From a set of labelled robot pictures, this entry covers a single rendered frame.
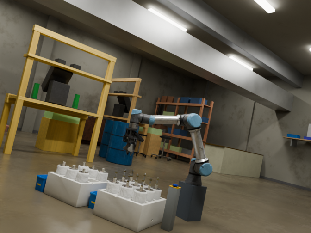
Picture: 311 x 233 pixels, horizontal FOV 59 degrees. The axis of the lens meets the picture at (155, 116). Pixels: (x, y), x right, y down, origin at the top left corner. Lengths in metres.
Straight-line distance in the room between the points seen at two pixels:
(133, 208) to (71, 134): 3.56
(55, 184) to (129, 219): 0.74
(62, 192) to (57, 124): 2.98
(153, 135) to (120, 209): 6.84
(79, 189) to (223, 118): 9.27
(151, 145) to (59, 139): 4.12
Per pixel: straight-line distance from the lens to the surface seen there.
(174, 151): 9.68
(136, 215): 1.96
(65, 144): 5.35
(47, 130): 5.18
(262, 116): 10.23
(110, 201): 2.07
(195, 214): 2.55
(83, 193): 2.27
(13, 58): 8.82
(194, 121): 2.27
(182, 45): 5.77
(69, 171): 2.36
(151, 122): 2.19
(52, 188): 2.45
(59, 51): 9.22
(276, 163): 9.77
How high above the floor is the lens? 0.65
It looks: 4 degrees up
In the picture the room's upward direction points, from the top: 12 degrees clockwise
